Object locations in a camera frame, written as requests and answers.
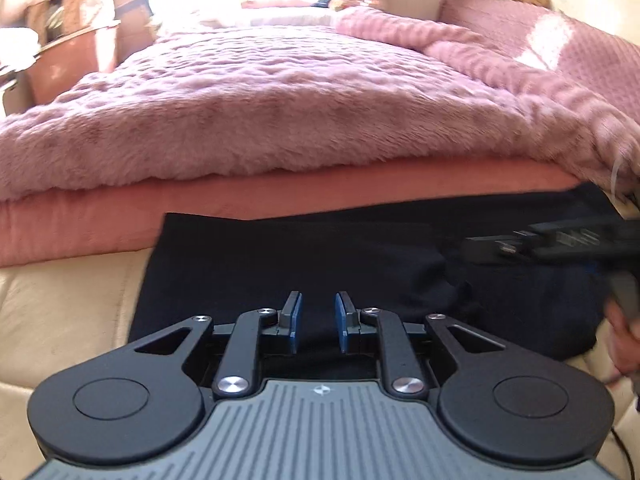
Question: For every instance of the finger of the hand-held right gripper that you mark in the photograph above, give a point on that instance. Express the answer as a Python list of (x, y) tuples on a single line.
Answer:
[(492, 249)]

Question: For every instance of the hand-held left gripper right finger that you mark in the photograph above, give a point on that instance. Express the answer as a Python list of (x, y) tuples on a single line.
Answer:
[(342, 322)]

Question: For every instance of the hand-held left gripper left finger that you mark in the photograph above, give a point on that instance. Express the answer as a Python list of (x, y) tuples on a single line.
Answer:
[(296, 322)]

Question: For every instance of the black pants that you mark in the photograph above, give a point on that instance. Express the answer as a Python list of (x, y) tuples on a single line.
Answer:
[(380, 265)]

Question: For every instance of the person's right hand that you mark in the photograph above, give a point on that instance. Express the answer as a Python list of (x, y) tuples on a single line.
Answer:
[(626, 342)]

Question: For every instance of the pink bed sheet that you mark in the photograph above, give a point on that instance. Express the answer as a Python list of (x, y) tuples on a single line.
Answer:
[(150, 210)]

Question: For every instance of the pink textured pillow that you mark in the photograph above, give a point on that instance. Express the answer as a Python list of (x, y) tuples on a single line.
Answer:
[(545, 35)]

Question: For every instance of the pink fluffy blanket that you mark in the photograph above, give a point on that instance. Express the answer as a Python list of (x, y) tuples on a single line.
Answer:
[(300, 105)]

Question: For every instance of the beige quilted mattress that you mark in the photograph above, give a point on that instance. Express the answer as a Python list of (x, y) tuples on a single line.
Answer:
[(65, 320)]

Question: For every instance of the pile of white clothes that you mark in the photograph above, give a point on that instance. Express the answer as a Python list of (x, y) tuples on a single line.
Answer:
[(17, 47)]

